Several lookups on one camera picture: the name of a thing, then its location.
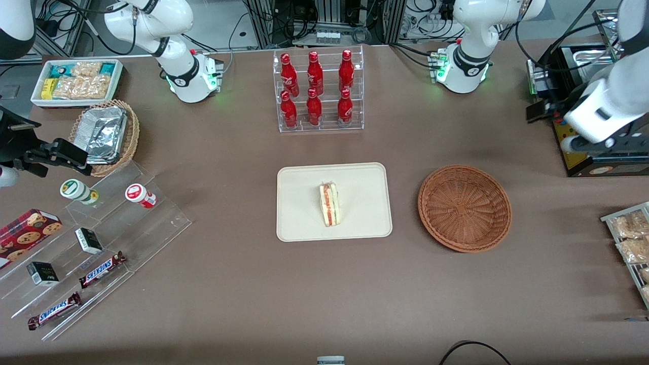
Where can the black food warmer machine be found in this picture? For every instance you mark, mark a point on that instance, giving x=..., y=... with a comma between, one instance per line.
x=575, y=161

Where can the light wicker basket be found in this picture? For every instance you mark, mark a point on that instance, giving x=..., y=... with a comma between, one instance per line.
x=133, y=132

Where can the white bottle green cap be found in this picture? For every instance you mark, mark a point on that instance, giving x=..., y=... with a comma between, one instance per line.
x=76, y=190

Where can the clear acrylic stepped display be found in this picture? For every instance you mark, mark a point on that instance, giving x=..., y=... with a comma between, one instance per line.
x=152, y=228

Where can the aluminium equipment rack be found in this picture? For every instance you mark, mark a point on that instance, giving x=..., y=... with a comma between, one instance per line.
x=263, y=23

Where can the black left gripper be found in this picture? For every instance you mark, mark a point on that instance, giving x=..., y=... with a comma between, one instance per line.
x=567, y=102

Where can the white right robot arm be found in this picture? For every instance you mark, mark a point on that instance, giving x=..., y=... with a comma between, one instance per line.
x=187, y=76

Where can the steel warmer pan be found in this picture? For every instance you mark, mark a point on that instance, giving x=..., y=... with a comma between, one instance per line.
x=593, y=61

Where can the round brown wicker basket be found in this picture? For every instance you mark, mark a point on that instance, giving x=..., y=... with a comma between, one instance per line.
x=464, y=208

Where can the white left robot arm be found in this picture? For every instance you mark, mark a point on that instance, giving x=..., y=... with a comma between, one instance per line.
x=471, y=30

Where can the red tartan cookie box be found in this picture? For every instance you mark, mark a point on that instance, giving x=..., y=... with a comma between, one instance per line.
x=25, y=235

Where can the teal snack packet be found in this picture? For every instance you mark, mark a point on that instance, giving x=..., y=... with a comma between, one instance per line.
x=60, y=71
x=107, y=68

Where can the clear bag of crackers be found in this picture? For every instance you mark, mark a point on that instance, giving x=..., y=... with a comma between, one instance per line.
x=634, y=251
x=628, y=225
x=645, y=275

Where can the white bottle red cap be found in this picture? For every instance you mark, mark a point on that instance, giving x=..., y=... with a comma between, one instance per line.
x=138, y=194

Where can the triangular sandwich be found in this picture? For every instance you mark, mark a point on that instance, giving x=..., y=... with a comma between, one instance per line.
x=330, y=205

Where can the yellow snack packet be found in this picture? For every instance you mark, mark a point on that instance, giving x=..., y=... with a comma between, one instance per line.
x=47, y=88

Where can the large clear cracker bag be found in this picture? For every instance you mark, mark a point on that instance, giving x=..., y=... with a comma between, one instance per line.
x=81, y=87

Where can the small black box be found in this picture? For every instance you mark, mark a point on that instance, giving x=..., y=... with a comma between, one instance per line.
x=88, y=241
x=43, y=274

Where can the beige plastic tray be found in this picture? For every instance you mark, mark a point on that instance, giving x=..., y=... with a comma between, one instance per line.
x=365, y=202

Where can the Snickers chocolate bar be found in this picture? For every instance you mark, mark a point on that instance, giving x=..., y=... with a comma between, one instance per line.
x=53, y=310
x=101, y=269

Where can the white snack bin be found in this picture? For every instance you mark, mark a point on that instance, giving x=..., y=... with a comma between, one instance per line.
x=38, y=100

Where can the stacked aluminium foil trays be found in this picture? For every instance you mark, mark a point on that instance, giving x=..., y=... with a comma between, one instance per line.
x=101, y=132

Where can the small clear cracker bag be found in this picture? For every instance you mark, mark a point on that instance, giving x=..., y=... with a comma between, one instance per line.
x=86, y=69

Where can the red cola bottle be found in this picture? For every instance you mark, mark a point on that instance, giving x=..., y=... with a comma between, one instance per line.
x=315, y=73
x=346, y=71
x=314, y=110
x=288, y=76
x=345, y=109
x=289, y=111

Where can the white power strip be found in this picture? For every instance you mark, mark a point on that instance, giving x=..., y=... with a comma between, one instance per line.
x=328, y=37

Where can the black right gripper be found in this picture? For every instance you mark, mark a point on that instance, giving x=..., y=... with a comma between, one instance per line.
x=11, y=143

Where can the clear acrylic bottle rack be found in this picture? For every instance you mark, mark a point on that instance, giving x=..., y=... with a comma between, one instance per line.
x=320, y=128

